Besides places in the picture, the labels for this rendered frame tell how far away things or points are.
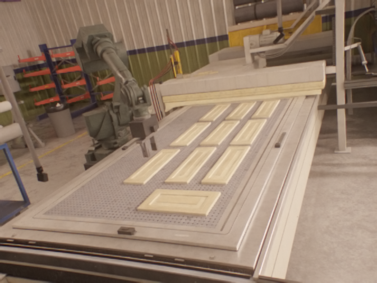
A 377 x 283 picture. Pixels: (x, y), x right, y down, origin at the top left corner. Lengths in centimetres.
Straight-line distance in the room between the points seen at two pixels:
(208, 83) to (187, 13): 486
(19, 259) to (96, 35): 199
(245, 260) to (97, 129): 288
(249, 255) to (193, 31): 800
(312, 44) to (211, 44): 335
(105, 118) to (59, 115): 413
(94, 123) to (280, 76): 232
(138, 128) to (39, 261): 113
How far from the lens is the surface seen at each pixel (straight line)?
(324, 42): 660
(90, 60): 357
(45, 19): 1210
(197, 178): 256
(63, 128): 834
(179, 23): 949
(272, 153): 281
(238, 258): 179
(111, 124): 421
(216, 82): 469
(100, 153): 441
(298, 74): 443
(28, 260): 252
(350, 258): 315
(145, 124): 274
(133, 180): 275
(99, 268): 214
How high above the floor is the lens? 197
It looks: 20 degrees down
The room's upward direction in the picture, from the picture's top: 11 degrees counter-clockwise
